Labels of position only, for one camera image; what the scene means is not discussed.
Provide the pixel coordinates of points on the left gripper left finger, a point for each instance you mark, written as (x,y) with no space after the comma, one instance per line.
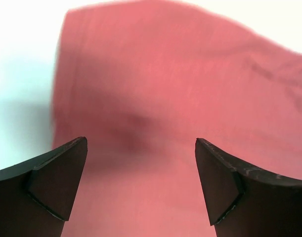
(37,195)

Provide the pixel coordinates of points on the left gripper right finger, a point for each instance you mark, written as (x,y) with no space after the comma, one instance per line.
(244,200)

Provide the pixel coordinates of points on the salmon pink t-shirt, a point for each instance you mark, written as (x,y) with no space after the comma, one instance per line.
(142,81)

